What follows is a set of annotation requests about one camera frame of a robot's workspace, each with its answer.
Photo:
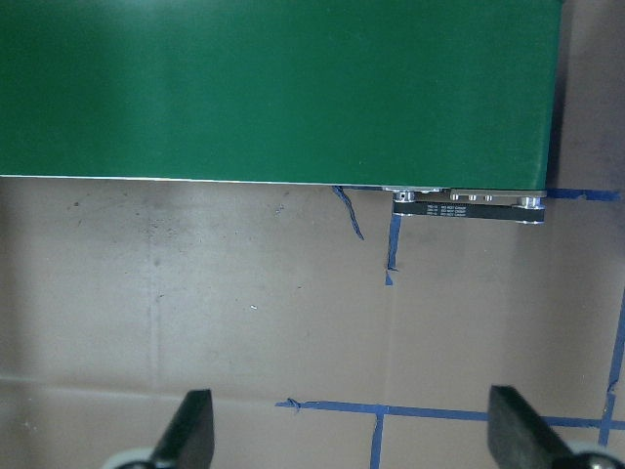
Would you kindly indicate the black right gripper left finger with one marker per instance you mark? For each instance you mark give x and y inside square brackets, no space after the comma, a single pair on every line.
[188,441]

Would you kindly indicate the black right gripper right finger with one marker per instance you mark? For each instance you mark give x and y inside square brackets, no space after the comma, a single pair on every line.
[517,436]

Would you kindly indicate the green conveyor belt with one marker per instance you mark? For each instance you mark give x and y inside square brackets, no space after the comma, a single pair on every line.
[446,104]

